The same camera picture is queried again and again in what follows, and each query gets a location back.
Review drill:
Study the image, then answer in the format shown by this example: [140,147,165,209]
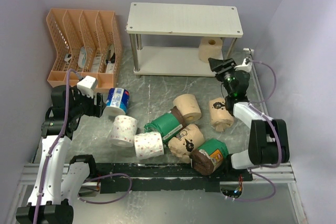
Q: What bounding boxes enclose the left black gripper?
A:
[69,84,107,118]

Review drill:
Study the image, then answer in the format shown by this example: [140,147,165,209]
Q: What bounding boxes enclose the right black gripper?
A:
[207,58,238,96]

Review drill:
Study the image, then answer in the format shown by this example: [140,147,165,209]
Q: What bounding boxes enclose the beige toilet roll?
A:
[198,37,223,63]
[173,94,202,123]

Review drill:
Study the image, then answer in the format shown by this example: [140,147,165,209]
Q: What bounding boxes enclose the blue white roll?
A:
[103,88,130,116]

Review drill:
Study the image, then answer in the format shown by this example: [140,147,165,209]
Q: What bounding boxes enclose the green brown roll orange label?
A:
[190,138,229,176]

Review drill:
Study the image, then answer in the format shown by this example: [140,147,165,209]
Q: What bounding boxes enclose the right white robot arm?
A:
[208,58,290,181]

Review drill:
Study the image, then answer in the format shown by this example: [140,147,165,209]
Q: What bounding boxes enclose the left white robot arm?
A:
[16,85,106,223]

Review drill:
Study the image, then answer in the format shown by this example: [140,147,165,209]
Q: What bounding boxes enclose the white two-tier shelf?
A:
[126,2,244,77]

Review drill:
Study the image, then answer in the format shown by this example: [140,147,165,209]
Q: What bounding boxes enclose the white floral toilet roll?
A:
[110,115,138,147]

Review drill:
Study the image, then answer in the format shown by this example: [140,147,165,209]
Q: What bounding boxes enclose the papers in organizer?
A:
[63,44,116,73]

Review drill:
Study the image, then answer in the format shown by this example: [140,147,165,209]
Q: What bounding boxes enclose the orange plastic file organizer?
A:
[46,8,123,93]

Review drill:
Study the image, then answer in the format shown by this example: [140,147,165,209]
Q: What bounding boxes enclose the brown paper wrapped roll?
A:
[168,124,205,164]

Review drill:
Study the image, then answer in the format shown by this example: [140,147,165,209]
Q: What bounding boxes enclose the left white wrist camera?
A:
[76,76,98,98]

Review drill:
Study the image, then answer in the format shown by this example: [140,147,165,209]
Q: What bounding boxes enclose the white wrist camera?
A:
[235,57,253,72]
[76,76,98,98]

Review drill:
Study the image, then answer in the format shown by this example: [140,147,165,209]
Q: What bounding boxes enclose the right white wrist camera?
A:
[235,57,253,72]

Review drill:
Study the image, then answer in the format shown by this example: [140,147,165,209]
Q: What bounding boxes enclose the white corner bracket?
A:
[243,48,255,55]

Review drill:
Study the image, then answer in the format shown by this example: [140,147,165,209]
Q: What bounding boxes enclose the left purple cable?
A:
[31,68,133,224]

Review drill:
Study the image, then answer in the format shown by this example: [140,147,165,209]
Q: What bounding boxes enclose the aluminium frame rail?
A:
[3,163,296,223]

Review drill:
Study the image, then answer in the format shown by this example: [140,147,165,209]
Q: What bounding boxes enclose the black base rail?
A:
[96,163,253,194]

